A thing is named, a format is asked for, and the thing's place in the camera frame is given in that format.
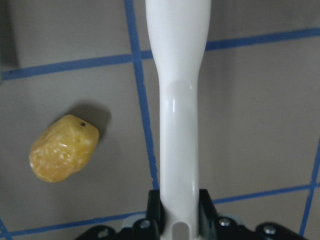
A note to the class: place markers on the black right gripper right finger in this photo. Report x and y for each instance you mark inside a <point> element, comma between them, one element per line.
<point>206,210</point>

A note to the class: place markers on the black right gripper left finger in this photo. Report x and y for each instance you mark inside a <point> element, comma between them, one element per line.
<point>155,209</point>

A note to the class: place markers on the yellow toy potato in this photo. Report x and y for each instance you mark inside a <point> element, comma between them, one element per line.
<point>63,149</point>

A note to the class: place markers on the white brush with black bristles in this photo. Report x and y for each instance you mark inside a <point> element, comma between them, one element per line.
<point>178,31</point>

